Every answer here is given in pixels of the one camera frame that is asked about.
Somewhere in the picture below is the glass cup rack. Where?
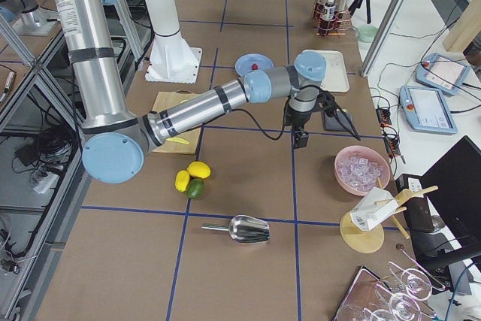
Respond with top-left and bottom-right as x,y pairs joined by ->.
333,244 -> 446,321

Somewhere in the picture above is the mint green bowl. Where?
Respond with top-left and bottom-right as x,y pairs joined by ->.
357,24 -> 378,43

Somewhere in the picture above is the wooden cutting board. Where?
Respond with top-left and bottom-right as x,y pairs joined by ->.
153,91 -> 201,155

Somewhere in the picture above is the green lime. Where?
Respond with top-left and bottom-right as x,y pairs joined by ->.
186,178 -> 204,198

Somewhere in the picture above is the steel ice scoop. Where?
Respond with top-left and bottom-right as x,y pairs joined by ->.
201,215 -> 271,244

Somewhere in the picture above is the yellow lemon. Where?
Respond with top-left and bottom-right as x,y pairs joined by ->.
174,170 -> 191,192
187,161 -> 211,179

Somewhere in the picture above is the blue teach pendant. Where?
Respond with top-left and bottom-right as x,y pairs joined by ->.
399,86 -> 458,135
416,53 -> 470,95

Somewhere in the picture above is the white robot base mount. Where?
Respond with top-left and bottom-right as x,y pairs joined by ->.
146,34 -> 202,84

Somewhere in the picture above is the pink bowl of ice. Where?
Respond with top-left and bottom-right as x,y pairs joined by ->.
334,146 -> 391,195

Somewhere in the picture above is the black monitor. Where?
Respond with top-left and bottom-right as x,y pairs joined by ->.
406,135 -> 480,271

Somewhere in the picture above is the copper wire bottle rack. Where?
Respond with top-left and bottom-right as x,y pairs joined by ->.
313,0 -> 351,37

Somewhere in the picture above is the grey folded cloth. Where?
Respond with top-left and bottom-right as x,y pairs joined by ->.
322,110 -> 352,132

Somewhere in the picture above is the blue plate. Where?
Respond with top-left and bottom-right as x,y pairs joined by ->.
234,53 -> 274,77

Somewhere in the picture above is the round wooden stand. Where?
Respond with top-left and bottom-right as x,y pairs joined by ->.
340,186 -> 438,253

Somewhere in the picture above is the yellow plastic knife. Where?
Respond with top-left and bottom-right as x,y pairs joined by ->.
167,137 -> 190,145

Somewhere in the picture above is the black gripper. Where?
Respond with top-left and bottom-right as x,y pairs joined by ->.
285,89 -> 361,149

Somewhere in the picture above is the cream bear tray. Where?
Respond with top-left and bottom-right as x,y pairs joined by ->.
313,50 -> 349,93

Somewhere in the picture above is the white carton on stand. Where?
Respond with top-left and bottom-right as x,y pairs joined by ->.
349,187 -> 398,232

